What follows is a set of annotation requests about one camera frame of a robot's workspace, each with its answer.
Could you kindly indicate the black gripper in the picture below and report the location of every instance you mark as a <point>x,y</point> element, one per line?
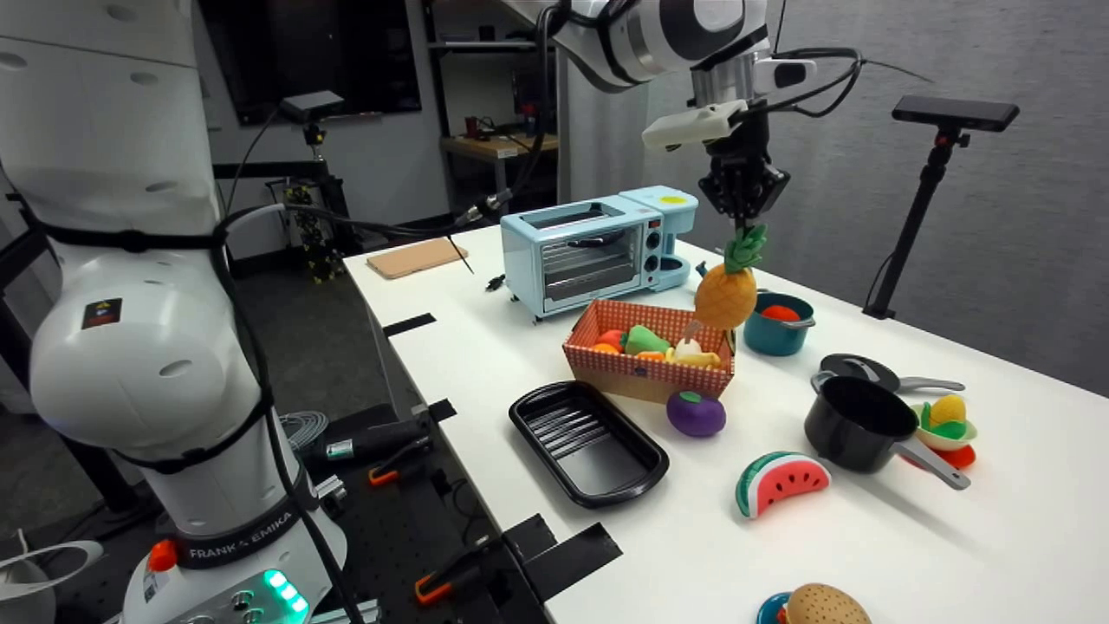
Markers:
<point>744,182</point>

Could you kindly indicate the pineapple plush toy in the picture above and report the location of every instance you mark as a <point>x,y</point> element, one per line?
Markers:
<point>725,296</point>

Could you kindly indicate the teal toy pot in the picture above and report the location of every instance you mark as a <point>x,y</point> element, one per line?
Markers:
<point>777,322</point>

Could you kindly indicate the yellow plush food in box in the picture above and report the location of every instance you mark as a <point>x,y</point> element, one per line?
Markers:
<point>689,355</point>

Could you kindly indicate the green plush vegetable in box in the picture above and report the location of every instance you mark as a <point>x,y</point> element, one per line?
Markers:
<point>642,341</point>

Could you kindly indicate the red checkered cardboard box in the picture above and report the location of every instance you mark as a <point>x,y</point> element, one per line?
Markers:
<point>644,375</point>

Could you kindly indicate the purple eggplant plush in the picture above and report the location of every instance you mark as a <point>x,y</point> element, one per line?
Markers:
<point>695,412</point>

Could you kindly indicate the black toy saucepan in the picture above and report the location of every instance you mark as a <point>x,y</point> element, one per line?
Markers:
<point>860,428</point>

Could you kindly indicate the watermelon slice plush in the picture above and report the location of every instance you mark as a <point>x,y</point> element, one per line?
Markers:
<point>777,476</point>

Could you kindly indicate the colourful flower plush toy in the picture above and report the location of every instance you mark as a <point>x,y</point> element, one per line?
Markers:
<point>948,432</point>

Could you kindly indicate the toy burger on plate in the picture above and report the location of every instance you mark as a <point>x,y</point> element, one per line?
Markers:
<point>812,605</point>

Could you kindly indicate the grey pot lid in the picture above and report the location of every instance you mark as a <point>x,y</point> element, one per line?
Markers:
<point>868,367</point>

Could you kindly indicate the light blue toaster oven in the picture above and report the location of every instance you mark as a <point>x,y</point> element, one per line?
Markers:
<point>600,248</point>

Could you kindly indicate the black grill pan tray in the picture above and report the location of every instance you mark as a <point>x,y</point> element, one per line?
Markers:
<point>589,444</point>

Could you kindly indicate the brown cardboard sheet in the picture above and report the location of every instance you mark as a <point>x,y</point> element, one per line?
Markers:
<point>403,261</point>

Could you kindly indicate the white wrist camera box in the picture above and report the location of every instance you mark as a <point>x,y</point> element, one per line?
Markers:
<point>695,127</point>

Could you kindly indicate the orange handled clamp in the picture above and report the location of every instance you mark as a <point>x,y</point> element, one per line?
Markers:
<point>451,580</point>

